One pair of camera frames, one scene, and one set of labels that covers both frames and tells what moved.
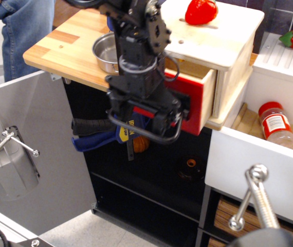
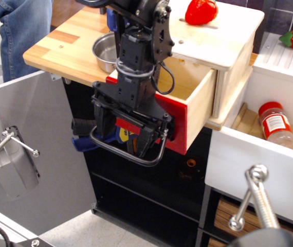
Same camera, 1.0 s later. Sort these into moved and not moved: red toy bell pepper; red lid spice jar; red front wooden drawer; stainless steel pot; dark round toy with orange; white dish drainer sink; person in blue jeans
Moved: red front wooden drawer
Not moved: red toy bell pepper; stainless steel pot; white dish drainer sink; person in blue jeans; dark round toy with orange; red lid spice jar
